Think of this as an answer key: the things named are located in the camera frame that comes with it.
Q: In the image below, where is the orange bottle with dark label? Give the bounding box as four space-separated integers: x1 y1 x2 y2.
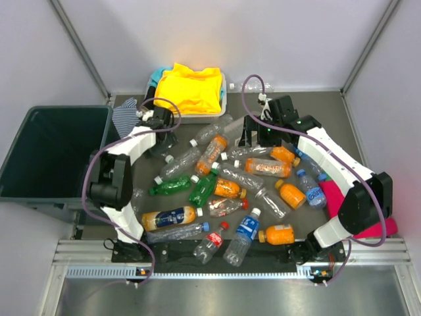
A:
141 206 203 232

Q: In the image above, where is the crushed green bottle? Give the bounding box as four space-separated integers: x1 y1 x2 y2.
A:
149 176 191 196

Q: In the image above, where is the clear jar without cap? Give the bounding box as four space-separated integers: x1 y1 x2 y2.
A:
255 188 289 219

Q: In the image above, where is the large clear bottle with label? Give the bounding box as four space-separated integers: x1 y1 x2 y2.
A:
224 117 244 145

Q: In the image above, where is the clear bottle white cap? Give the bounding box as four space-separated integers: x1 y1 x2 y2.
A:
154 147 201 184

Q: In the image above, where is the white plastic basket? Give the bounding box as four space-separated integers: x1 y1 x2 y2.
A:
182 72 228 124

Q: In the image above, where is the blue label bottle right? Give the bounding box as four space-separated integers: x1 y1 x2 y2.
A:
296 169 327 209

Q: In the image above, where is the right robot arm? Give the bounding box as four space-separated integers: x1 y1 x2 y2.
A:
248 95 393 261

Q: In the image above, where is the red cap crushed bottle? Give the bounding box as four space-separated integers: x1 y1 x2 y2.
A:
207 198 249 217

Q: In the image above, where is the magenta cloth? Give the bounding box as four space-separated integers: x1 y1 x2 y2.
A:
318 179 397 240

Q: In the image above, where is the teal cloth in basket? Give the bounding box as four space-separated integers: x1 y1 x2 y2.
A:
148 67 172 88

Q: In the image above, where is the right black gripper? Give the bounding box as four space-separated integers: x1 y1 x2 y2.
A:
239 115 282 148

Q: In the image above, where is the clear ribbed bottle middle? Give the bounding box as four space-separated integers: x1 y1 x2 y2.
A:
220 145 272 161

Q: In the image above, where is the red cap cola bottle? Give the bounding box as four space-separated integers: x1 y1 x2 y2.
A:
193 221 229 265

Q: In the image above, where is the orange bottle tall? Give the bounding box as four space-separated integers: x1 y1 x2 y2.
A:
195 135 228 176

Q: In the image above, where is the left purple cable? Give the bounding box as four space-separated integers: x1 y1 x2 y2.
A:
81 97 182 286

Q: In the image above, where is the clear bottle blue cap front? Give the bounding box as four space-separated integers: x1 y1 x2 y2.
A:
146 222 210 244

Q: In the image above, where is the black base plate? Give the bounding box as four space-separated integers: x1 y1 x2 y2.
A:
111 238 348 265

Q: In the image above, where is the clear crushed bottle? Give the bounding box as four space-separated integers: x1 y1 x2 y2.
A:
212 162 264 193

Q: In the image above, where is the orange bottle with white label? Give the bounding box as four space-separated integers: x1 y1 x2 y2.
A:
234 158 291 178

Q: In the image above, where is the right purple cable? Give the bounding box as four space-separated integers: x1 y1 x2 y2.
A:
241 74 388 286

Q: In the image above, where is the blue cap bottle by right arm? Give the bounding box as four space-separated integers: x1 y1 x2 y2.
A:
294 147 328 182

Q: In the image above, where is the purple cable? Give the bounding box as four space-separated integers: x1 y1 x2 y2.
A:
241 74 388 286
81 97 182 286

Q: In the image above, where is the blue label water bottle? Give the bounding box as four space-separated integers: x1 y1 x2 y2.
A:
224 207 261 267

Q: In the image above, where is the grey cable duct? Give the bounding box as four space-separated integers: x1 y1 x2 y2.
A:
66 265 314 280

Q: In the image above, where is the blue striped cloth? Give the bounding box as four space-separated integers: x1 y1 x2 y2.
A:
112 97 139 139

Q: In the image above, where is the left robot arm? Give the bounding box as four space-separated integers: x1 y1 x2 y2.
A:
82 107 175 261

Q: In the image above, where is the dark green plastic bin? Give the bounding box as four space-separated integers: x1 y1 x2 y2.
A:
1 105 119 223

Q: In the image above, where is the yellow cloth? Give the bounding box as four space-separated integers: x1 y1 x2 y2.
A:
153 63 222 115

